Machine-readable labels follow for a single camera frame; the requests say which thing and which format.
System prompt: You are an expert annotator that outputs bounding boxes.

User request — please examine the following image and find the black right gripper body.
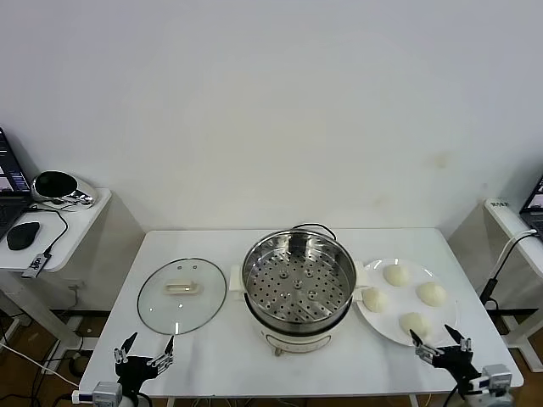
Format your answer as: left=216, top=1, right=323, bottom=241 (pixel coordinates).
left=433, top=347, right=483, bottom=395

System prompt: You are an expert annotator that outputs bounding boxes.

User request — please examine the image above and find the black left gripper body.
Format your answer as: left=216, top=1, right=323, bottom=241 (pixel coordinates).
left=115, top=356, right=159, bottom=393

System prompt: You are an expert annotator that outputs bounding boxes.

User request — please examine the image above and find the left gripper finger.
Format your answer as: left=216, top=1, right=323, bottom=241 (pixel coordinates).
left=147, top=335, right=176, bottom=375
left=113, top=332, right=139, bottom=365

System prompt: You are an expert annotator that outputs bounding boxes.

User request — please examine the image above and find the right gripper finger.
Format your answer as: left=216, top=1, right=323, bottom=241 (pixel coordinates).
left=409, top=329, right=442, bottom=364
left=444, top=324, right=473, bottom=352

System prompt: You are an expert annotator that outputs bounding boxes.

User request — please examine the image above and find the white steamed baozi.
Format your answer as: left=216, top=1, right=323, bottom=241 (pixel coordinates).
left=361, top=287, right=389, bottom=315
left=415, top=282, right=448, bottom=306
left=398, top=311, right=432, bottom=340
left=383, top=264, right=411, bottom=287

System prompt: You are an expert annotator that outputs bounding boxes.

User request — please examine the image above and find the glass lid with cream handle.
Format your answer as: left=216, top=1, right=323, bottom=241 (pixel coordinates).
left=136, top=257, right=227, bottom=337

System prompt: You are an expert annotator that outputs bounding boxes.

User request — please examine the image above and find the stainless steel steamer basket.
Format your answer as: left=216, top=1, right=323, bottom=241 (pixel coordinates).
left=228, top=230, right=368, bottom=330

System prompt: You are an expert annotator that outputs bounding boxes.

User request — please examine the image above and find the white round plate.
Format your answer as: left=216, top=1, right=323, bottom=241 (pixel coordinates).
left=355, top=258, right=459, bottom=348

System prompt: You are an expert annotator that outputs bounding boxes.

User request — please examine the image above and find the black power adapter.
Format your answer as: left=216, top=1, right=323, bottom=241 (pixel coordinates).
left=479, top=277, right=501, bottom=306

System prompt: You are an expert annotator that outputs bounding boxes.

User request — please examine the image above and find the grey usb hub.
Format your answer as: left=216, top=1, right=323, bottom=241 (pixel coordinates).
left=20, top=253, right=53, bottom=280

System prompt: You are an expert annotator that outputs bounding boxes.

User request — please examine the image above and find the white side table with mouse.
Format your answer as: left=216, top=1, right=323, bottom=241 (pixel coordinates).
left=0, top=187, right=146, bottom=355

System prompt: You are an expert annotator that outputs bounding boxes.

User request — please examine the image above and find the black computer mouse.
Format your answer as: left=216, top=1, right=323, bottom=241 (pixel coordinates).
left=5, top=220, right=41, bottom=251

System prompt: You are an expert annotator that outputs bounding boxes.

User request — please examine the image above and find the chrome dome device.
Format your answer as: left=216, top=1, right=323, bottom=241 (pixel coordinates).
left=31, top=170, right=101, bottom=209

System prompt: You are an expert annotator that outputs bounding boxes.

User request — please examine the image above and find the black laptop with lit screen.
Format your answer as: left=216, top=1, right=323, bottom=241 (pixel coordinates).
left=0, top=126, right=33, bottom=241

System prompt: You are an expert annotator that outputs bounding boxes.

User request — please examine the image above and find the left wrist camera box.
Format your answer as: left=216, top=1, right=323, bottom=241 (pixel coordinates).
left=71, top=381, right=124, bottom=407

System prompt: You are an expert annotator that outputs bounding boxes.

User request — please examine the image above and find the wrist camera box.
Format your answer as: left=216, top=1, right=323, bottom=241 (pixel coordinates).
left=468, top=363, right=514, bottom=398
left=71, top=381, right=124, bottom=407

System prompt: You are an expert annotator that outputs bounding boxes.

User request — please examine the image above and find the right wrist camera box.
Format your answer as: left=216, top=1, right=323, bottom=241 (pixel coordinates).
left=468, top=363, right=514, bottom=398

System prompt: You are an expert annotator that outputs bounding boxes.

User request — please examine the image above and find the white floor cable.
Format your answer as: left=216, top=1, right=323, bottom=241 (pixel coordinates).
left=0, top=342, right=81, bottom=389

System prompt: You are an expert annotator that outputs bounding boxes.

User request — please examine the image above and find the black usb cable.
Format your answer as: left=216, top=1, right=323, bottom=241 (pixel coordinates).
left=25, top=203, right=69, bottom=258

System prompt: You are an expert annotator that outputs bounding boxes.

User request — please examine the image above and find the black cooker power cord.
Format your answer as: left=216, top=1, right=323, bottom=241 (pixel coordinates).
left=291, top=223, right=336, bottom=241

